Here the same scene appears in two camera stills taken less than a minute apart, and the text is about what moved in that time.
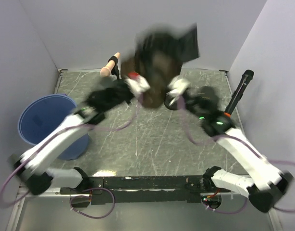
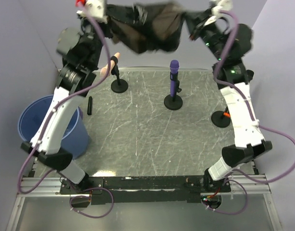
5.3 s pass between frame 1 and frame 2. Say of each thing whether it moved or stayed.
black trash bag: moved
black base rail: stayed
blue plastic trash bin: stayed
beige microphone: stayed
